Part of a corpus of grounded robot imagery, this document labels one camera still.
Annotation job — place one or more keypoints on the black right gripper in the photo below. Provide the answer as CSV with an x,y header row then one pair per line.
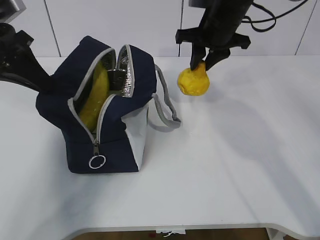
x,y
221,38

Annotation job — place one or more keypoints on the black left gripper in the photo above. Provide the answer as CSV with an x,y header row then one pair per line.
x,y
17,65

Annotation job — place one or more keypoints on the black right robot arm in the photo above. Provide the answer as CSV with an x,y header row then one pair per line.
x,y
219,12

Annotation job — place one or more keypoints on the navy blue lunch bag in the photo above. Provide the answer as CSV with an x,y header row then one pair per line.
x,y
117,143

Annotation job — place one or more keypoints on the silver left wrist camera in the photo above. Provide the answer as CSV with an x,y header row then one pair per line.
x,y
10,9

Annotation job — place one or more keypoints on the white torn label sticker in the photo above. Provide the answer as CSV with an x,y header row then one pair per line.
x,y
167,232

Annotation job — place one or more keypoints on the yellow banana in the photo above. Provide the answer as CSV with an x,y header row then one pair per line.
x,y
90,111

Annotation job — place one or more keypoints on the yellow pear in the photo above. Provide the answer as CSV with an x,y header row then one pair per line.
x,y
194,82

